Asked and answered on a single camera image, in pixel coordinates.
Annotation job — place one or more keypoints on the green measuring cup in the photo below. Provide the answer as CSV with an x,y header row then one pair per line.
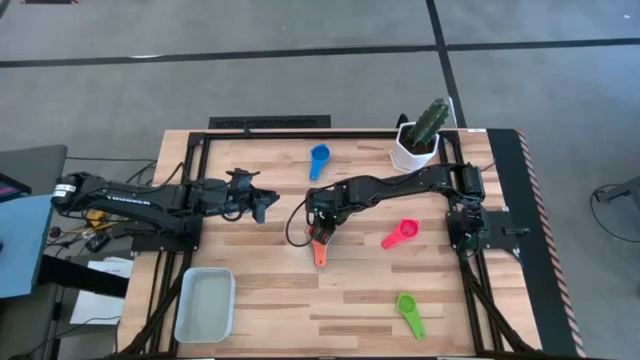
x,y
407,304

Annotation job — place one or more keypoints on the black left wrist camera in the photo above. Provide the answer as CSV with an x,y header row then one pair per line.
x,y
244,179

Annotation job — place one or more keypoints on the black power adapter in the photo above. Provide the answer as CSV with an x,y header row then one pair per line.
x,y
97,242

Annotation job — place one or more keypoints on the grey desk surface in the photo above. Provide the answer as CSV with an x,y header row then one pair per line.
x,y
40,165

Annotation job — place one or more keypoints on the white plant pot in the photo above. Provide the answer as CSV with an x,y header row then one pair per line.
x,y
407,160

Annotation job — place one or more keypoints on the blue measuring cup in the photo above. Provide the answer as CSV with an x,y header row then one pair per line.
x,y
320,152

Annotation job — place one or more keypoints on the green cactus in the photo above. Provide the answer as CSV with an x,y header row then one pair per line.
x,y
430,122

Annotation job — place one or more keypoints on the black aluminium table frame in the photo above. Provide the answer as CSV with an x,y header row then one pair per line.
x,y
300,135

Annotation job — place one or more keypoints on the grey chair base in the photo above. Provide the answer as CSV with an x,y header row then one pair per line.
x,y
622,190

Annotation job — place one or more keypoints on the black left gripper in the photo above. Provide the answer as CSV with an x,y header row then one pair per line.
x,y
240,205

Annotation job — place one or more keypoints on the pale grey plastic basket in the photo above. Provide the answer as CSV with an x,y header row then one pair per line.
x,y
205,305

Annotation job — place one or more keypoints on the pink measuring cup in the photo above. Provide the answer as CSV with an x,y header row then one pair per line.
x,y
407,229

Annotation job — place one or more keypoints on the black bar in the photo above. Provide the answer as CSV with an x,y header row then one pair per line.
x,y
80,277

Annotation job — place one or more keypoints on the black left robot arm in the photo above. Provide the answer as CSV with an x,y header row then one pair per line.
x,y
150,197

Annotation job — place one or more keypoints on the black mat with striped edge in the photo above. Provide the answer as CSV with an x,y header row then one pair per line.
x,y
520,175

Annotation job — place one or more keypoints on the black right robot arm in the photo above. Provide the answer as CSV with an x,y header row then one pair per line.
x,y
400,185

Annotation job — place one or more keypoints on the white paper sheets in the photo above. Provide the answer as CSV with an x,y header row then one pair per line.
x,y
95,305

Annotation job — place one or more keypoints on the blue board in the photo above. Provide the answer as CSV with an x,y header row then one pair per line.
x,y
25,245

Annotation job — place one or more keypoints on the orange measuring cup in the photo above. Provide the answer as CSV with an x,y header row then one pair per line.
x,y
320,255

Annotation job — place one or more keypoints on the dark tablet screen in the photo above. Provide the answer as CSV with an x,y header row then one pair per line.
x,y
10,190

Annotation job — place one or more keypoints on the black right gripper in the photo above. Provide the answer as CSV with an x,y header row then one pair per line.
x,y
325,207

